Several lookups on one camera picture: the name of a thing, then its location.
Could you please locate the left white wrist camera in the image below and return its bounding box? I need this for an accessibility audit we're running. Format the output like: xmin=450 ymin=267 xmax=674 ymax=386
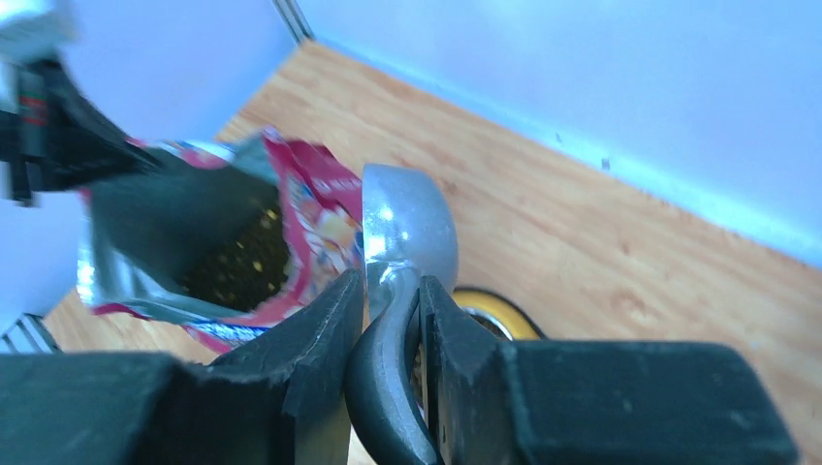
xmin=1 ymin=0 xmax=78 ymax=63

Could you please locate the cat food bag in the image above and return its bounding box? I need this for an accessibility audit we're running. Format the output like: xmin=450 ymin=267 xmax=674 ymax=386
xmin=77 ymin=128 xmax=363 ymax=354

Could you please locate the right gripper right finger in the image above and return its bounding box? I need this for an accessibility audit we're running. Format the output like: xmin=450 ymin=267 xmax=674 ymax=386
xmin=420 ymin=277 xmax=800 ymax=464

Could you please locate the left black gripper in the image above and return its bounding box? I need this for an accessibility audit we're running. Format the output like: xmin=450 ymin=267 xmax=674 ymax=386
xmin=1 ymin=56 xmax=161 ymax=205

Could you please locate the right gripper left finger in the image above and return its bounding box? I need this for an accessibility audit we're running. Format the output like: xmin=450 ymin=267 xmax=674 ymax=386
xmin=1 ymin=269 xmax=364 ymax=464

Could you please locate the metal food scoop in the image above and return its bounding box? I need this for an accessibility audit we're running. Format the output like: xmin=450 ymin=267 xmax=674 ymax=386
xmin=345 ymin=164 xmax=458 ymax=464

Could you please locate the yellow double pet bowl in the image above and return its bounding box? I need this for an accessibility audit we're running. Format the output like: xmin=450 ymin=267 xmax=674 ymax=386
xmin=452 ymin=286 xmax=547 ymax=340

